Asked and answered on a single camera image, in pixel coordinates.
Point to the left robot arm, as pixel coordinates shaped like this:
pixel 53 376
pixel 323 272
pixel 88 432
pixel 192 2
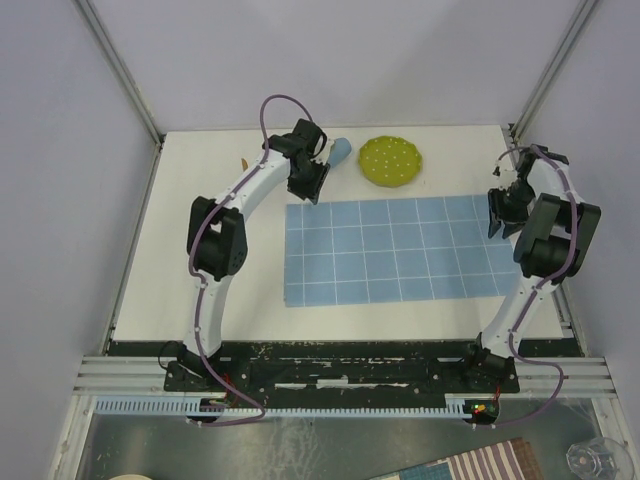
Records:
pixel 217 242

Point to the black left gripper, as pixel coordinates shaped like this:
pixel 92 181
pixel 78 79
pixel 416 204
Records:
pixel 311 191

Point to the blue cup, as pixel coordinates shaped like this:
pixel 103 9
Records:
pixel 339 151

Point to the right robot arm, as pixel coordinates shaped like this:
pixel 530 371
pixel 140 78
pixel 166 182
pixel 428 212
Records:
pixel 555 227

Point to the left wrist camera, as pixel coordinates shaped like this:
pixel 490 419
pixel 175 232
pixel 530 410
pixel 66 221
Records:
pixel 326 152

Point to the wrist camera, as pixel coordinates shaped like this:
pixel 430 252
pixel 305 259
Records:
pixel 326 152
pixel 504 173

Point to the blue checked cloth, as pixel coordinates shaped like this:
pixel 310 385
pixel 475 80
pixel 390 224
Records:
pixel 393 250

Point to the striped folded cloth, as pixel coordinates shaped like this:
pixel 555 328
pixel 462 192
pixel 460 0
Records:
pixel 511 459

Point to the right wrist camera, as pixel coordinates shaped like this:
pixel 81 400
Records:
pixel 504 173

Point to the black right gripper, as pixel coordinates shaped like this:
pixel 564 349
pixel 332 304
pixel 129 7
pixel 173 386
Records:
pixel 496 208

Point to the aluminium frame rail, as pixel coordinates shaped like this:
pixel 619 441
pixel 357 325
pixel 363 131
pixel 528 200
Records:
pixel 575 29

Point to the clear glass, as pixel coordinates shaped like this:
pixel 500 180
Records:
pixel 601 458

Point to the green dotted plate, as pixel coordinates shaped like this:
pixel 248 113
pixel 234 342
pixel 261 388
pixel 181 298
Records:
pixel 389 161

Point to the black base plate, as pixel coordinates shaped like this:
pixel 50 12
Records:
pixel 319 374

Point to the cream round object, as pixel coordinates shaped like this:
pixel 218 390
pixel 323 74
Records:
pixel 130 477

